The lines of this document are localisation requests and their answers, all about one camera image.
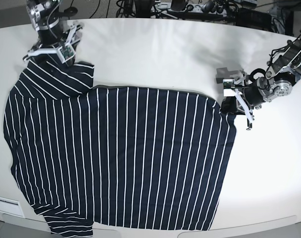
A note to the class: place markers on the navy white striped T-shirt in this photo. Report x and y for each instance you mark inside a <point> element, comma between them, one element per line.
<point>129,157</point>

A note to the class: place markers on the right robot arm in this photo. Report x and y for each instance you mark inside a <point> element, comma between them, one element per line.
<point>55,36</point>

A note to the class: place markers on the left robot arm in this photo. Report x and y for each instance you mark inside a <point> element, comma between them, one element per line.
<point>283,72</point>

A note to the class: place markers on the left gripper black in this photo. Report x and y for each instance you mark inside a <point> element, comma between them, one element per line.
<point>253,94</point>

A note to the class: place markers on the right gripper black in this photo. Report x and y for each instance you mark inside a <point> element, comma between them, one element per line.
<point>52,37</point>

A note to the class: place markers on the white power strip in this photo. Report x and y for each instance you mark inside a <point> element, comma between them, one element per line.
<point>209,8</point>

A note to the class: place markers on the black cable bundle background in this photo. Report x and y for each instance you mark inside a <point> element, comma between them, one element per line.
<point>136,8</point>

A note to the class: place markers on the black box behind table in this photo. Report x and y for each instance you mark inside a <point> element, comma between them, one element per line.
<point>252,18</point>

